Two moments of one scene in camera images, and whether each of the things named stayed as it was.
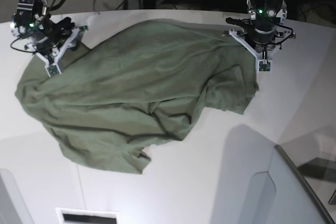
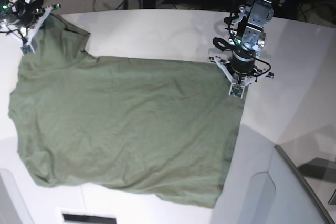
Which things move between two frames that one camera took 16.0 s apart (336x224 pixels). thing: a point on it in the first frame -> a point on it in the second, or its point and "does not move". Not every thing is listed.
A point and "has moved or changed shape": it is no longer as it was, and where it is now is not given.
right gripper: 262,37 -> 242,61
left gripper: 48,33 -> 27,12
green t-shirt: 135,86 has moved or changed shape
